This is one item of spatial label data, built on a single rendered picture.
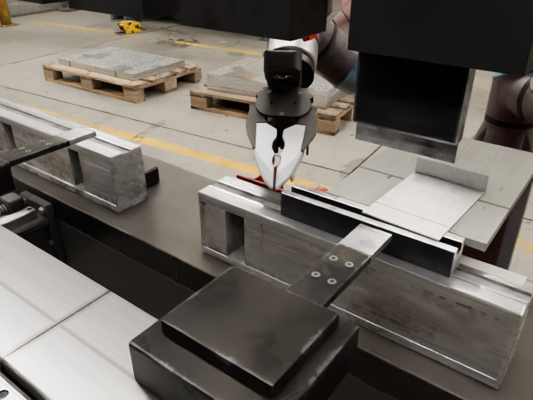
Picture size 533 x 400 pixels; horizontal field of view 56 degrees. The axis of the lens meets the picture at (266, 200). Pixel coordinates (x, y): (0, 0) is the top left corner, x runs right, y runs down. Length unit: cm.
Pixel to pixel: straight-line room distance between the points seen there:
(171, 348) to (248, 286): 7
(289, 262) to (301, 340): 27
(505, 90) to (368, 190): 71
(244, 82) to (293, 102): 313
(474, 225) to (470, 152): 19
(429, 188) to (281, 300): 30
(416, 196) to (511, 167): 16
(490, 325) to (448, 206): 13
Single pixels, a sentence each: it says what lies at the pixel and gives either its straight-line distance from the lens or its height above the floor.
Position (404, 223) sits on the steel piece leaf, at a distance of 53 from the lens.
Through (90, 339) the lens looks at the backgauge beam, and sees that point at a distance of 43.
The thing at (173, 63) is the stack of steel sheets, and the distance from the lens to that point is 463.
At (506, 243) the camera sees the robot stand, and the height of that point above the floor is 58.
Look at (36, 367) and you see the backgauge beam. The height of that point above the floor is 98.
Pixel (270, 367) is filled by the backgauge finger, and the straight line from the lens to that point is 32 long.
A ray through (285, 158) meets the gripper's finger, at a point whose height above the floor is 102.
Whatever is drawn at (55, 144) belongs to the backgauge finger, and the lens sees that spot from 75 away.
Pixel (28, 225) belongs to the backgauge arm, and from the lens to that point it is 91.
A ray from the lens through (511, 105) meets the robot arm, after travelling 126.
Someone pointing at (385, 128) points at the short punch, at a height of 110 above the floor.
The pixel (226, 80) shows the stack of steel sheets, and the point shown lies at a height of 24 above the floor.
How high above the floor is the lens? 127
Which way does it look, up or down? 29 degrees down
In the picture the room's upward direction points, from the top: straight up
